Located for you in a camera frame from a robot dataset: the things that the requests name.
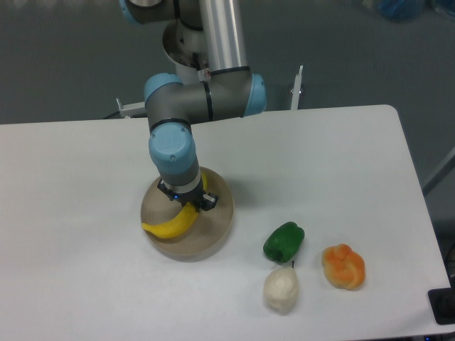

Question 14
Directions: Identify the white metal bracket left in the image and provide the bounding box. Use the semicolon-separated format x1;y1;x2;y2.
116;98;147;118

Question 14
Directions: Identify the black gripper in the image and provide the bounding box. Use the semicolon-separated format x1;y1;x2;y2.
156;177;218;212

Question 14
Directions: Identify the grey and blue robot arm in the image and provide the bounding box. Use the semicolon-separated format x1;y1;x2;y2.
119;1;267;211

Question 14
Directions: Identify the grey metal table leg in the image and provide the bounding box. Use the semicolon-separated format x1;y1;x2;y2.
422;148;454;196

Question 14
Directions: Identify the yellow banana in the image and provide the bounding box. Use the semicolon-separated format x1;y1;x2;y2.
141;178;199;239

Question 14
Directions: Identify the orange knotted bread roll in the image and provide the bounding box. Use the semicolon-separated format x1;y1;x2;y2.
321;244;366;291

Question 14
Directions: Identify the green bell pepper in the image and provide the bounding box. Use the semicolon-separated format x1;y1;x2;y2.
262;222;305;264

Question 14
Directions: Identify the white metal bracket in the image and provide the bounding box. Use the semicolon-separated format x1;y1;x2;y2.
290;65;304;110
116;98;147;118

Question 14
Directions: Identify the white pear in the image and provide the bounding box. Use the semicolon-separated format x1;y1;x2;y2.
262;261;299;315

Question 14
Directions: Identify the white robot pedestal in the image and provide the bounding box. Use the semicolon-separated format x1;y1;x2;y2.
162;20;211;84

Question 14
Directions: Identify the black device at table edge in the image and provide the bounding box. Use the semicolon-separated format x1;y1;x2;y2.
428;288;454;325

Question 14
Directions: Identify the white metal bracket right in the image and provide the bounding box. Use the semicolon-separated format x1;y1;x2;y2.
290;65;304;110

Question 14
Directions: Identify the beige round plate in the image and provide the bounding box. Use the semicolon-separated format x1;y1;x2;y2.
141;167;234;259

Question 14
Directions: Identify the blue plastic bag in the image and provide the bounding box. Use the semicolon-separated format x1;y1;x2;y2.
369;0;455;24

